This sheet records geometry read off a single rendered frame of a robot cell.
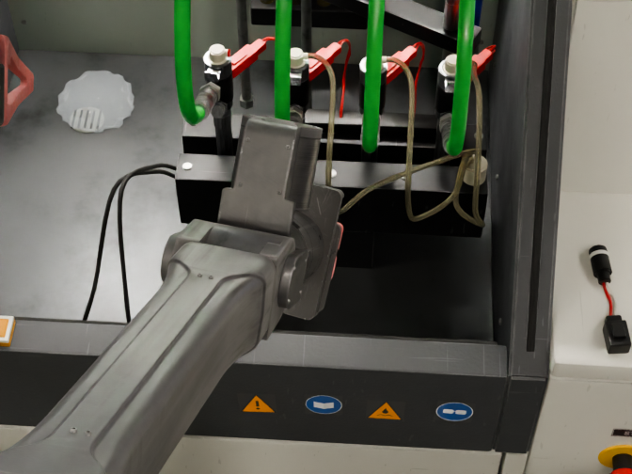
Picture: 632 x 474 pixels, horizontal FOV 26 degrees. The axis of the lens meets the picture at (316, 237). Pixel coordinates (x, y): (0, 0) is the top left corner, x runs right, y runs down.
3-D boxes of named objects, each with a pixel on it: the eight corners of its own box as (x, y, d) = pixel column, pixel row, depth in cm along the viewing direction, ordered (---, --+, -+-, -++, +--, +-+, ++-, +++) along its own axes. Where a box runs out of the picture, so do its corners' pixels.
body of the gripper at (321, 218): (347, 190, 105) (326, 197, 98) (318, 317, 106) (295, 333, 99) (267, 170, 106) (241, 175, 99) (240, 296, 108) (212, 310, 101)
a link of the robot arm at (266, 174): (156, 287, 89) (286, 313, 87) (184, 110, 87) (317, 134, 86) (201, 264, 100) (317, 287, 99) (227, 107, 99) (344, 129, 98)
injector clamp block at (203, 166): (184, 260, 161) (174, 178, 148) (195, 193, 167) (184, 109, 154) (475, 275, 159) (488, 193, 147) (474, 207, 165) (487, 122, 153)
